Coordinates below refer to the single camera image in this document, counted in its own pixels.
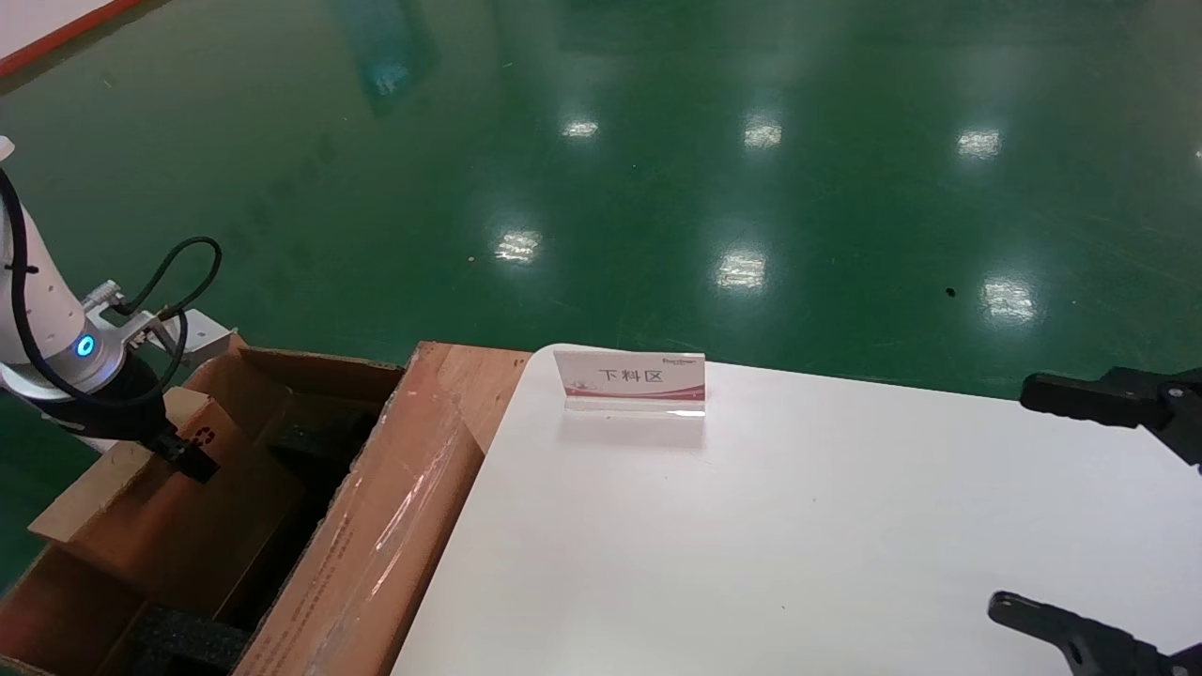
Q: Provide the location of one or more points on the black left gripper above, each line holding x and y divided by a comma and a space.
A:
117, 408

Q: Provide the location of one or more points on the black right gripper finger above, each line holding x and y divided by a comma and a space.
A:
1127, 399
1099, 648

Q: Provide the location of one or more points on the small cardboard box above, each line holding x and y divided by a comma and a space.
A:
188, 535

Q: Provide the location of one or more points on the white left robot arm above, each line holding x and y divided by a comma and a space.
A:
42, 310

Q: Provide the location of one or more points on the large cardboard box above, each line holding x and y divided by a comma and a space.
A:
413, 488

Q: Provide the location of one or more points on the black foam insert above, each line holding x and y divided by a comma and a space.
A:
319, 437
188, 643

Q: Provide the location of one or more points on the white acrylic sign with text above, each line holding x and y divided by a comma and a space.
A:
629, 376

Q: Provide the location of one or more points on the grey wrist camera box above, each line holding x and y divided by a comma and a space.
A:
202, 338

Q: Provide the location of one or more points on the silver camera mount bracket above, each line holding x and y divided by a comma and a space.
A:
131, 324

